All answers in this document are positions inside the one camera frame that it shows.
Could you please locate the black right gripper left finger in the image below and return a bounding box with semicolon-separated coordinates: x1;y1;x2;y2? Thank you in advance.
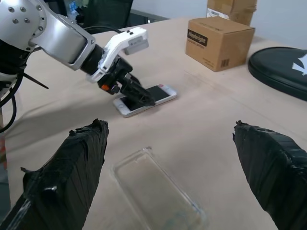
0;118;110;230

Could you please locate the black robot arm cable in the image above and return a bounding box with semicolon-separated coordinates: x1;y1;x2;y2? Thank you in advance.
0;69;24;134

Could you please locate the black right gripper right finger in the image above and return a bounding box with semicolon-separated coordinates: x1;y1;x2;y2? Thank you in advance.
232;120;307;230

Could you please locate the white smartphone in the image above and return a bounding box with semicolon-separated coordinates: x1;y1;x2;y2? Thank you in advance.
112;83;178;118

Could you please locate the large taped cardboard box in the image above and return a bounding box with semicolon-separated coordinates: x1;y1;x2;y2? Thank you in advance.
206;0;258;26

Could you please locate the black office chair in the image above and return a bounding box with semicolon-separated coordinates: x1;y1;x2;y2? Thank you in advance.
57;0;134;31

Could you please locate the small printed cardboard box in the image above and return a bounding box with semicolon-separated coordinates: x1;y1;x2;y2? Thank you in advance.
185;16;256;72

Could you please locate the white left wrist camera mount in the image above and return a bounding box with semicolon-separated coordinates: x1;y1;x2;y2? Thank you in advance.
85;27;150;84

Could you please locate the clear plastic phone case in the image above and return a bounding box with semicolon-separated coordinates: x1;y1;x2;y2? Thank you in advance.
112;146;208;230

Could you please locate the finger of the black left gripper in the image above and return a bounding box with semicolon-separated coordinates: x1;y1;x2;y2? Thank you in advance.
128;73;142;88
119;75;156;107

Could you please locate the black round pad white logo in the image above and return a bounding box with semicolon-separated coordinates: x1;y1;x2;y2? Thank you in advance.
248;46;307;101

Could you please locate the black zip tie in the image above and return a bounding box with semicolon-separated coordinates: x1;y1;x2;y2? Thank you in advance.
23;73;50;90

